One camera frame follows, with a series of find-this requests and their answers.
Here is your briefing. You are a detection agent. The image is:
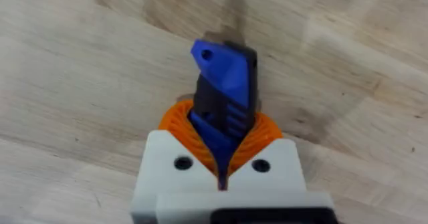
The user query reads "white orange right gripper right finger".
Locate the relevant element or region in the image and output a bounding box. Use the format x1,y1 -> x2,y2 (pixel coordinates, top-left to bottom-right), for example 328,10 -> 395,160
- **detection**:
224,111 -> 308,195

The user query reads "white orange right gripper left finger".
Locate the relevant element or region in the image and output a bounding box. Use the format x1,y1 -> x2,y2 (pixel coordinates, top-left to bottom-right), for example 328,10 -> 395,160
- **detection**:
130,99 -> 222,224

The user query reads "blue electric screwdriver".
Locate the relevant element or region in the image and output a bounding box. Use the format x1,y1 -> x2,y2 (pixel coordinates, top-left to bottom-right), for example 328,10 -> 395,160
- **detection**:
187,39 -> 259,191

